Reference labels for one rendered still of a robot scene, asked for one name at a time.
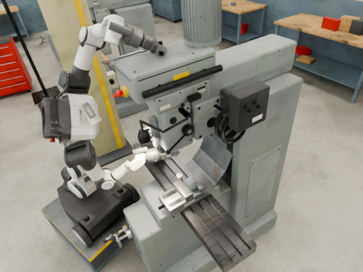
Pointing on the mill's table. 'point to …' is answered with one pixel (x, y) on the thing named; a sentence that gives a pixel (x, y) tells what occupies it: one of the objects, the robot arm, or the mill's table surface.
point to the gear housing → (177, 97)
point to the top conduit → (181, 81)
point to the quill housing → (162, 123)
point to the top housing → (162, 68)
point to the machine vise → (173, 209)
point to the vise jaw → (186, 193)
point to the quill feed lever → (187, 130)
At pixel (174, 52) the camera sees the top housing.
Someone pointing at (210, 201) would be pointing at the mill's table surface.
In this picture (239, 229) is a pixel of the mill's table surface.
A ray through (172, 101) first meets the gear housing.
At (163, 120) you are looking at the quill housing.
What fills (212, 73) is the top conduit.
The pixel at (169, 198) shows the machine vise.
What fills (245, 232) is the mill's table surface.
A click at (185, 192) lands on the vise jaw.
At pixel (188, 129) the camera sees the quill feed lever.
